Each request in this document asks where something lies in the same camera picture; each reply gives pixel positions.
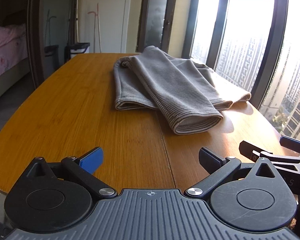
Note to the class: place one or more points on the dark window frame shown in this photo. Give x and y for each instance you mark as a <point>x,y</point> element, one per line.
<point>216,30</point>

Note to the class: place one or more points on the thin red pole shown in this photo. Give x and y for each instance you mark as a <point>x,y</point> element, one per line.
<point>99,30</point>

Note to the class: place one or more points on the grey bed frame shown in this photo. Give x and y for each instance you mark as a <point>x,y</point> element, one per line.
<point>7,85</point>

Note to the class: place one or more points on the white bin with black rim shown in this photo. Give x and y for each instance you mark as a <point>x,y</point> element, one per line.
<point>77,51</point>

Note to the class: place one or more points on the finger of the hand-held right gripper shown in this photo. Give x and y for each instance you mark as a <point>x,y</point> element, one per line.
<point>248,148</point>
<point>291,143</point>

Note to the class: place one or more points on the dark framed frosted glass door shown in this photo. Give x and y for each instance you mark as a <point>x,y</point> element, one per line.
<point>152,20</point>

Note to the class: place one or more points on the pink floral bedding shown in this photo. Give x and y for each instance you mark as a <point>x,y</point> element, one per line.
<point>7,47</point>

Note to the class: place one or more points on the grey striped garment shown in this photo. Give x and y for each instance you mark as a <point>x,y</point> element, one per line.
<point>170,87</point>

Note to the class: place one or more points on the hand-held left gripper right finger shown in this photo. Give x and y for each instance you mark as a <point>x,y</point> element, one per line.
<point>210,157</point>

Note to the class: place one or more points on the apartment buildings outside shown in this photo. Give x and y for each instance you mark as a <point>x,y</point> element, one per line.
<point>240,55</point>

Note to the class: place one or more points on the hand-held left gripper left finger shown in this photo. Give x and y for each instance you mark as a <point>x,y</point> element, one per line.
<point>92,158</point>

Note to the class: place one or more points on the dark door frame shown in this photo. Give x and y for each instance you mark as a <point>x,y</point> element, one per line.
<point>35,30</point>

